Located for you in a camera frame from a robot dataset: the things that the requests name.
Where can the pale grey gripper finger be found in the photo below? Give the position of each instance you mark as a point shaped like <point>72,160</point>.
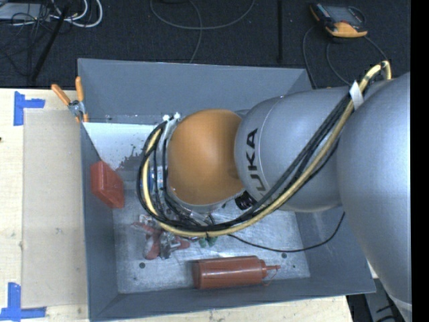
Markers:
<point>170,241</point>
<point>151,243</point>

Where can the red irregular small object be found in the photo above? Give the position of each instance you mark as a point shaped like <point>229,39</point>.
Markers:
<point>183,244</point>

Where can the red-brown flat block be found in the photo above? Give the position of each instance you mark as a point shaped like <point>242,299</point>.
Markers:
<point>107,184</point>

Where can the red-brown squeeze bottle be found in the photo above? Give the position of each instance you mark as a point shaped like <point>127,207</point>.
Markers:
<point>228,272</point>

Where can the grey metal bin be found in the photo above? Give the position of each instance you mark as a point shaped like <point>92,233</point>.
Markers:
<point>187,89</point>

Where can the pale wood flat board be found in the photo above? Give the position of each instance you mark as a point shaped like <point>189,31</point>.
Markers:
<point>53,196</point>

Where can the black cylinder on white bracket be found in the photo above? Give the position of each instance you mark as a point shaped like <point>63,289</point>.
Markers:
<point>244,201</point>

